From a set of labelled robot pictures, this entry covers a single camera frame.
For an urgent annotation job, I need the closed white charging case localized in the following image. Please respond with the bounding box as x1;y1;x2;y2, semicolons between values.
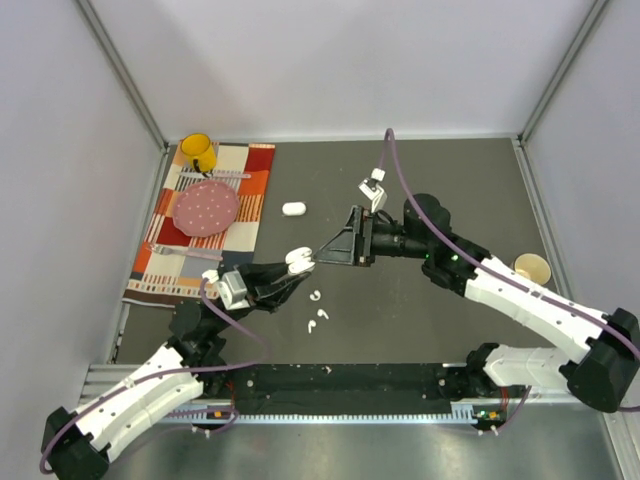
281;201;307;217

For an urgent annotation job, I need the white charging case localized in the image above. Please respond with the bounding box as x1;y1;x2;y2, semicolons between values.
285;247;315;275
281;201;307;217

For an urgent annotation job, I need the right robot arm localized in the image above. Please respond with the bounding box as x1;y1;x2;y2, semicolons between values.
314;194;639;413

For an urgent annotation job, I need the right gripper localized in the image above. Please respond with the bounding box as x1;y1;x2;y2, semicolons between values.
313;206;430;267

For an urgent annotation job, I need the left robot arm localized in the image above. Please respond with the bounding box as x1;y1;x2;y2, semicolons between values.
39;247;315;479

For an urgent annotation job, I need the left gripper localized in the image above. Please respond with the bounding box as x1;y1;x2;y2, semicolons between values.
211;259;310;334

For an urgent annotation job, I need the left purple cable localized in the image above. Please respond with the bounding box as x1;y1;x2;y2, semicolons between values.
38;279;274;474

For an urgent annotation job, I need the patchwork orange placemat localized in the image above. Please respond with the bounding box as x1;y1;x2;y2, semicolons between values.
123;143;275;308

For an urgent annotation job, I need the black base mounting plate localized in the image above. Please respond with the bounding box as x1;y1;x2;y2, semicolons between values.
200;363;525;416

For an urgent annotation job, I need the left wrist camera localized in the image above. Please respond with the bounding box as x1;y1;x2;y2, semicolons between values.
202;270;250;311

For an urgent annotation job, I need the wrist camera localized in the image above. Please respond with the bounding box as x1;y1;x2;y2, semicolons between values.
202;270;250;311
358;168;387;213

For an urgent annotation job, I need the pink polka dot plate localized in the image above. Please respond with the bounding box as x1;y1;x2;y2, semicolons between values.
172;180;240;238

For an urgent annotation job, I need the white cable duct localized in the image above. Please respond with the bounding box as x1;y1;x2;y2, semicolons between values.
161;404;506;425

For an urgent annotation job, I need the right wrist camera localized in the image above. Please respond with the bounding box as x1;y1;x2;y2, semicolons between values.
358;168;387;213

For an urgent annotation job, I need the yellow mug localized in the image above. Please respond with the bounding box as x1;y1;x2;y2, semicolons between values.
180;133;217;173

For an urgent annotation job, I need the cream dotted mug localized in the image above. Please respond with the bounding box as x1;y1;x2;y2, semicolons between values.
512;253;552;286

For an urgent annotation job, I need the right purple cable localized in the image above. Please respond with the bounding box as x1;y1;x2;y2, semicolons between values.
372;128;640;436

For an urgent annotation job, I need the purple cable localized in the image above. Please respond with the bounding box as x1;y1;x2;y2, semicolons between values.
372;128;640;436
38;279;274;474

